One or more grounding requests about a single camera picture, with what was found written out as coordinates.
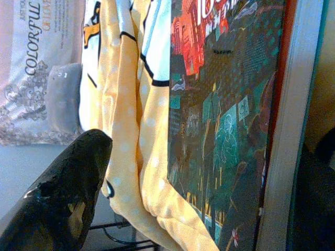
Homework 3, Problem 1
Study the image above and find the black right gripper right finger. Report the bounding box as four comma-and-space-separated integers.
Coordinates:
286, 125, 335, 251

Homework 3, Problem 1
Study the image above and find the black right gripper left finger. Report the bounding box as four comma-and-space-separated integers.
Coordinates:
0, 129, 114, 251

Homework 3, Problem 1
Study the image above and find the yellow cartoon egg duvet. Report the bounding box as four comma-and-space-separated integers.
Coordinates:
78, 0, 335, 251

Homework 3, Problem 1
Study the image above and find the dark illustrated cover book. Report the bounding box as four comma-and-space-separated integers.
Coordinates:
166, 0, 330, 251

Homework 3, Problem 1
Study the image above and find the black wire rack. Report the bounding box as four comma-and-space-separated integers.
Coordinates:
88, 221, 160, 251

